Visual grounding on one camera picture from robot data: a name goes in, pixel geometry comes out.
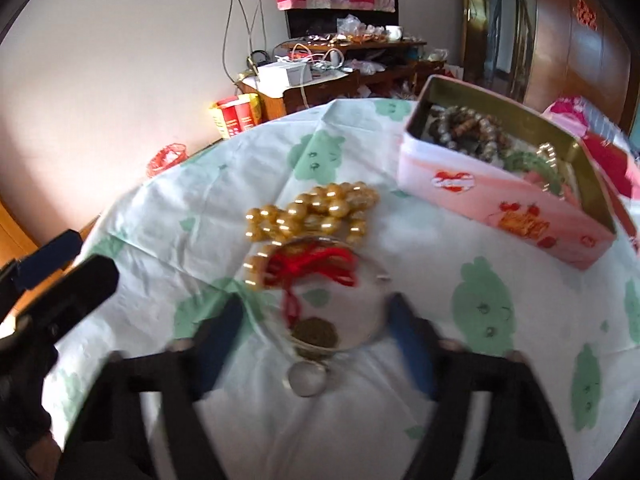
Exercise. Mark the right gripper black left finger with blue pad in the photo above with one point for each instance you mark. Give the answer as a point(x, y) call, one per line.
point(108, 438)

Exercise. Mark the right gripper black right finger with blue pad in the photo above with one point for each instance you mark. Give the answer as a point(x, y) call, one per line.
point(522, 439)

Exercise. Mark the red string coin pendant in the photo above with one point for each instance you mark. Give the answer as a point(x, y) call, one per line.
point(292, 268)

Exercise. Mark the silver bangle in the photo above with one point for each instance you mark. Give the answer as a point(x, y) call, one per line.
point(358, 313)

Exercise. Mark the white cloth green clouds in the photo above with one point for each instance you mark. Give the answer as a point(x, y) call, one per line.
point(184, 241)

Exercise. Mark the red plastic bag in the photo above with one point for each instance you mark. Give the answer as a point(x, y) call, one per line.
point(167, 157)

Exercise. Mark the red white carton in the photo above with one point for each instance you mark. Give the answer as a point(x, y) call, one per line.
point(235, 115)

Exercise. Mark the pink cookie tin box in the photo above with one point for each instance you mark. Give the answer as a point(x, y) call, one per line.
point(452, 156)

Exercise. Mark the white box device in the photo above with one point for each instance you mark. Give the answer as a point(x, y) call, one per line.
point(275, 78)

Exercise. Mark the patchwork pink red quilt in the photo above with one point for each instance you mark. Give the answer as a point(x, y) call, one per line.
point(615, 157)

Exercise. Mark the wooden tv cabinet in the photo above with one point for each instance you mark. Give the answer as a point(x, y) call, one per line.
point(403, 79)

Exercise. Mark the black television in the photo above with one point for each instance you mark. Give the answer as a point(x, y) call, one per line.
point(317, 22)

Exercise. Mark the wooden wardrobe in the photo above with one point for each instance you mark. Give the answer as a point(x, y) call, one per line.
point(537, 52)

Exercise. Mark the red double happiness sticker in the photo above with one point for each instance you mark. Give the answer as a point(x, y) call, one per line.
point(585, 15)

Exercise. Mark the wooden door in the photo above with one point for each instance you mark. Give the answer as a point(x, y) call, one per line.
point(474, 42)

